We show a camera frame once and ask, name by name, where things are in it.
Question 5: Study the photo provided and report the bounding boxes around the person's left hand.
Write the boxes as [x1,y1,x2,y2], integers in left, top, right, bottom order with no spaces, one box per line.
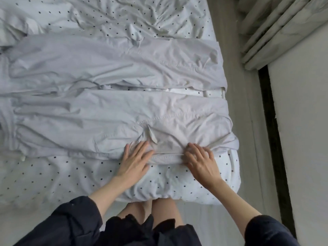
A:
[114,141,155,190]

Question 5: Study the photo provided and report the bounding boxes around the person's right forearm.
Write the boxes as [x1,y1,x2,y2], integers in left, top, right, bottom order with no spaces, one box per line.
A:
[209,177,300,246]

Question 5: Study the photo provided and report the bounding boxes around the person's right hand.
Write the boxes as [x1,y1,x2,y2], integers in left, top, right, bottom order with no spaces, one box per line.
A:
[183,143,223,190]

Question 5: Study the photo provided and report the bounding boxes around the white dotted bed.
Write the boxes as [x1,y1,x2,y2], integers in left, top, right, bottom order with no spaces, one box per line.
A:
[0,0,242,208]

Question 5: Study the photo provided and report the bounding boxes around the person's bare leg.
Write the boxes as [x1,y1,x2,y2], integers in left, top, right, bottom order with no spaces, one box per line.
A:
[152,197,185,229]
[118,200,153,223]

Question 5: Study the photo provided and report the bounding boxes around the person's black shorts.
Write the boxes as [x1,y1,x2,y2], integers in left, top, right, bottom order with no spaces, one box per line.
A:
[92,214,203,246]

